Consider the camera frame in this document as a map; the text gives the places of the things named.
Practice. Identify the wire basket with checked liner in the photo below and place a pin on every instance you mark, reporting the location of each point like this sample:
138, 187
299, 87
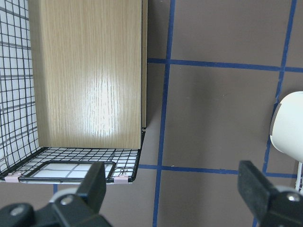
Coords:
23, 158

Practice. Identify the white two-slot toaster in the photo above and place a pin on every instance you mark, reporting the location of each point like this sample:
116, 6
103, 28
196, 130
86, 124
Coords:
286, 129

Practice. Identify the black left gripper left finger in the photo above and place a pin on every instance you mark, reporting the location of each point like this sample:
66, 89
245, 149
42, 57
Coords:
81, 208

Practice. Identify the light wooden shelf board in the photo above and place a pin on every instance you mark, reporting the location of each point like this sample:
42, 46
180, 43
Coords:
89, 72

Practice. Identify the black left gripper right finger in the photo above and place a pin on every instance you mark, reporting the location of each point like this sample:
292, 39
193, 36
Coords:
271, 206

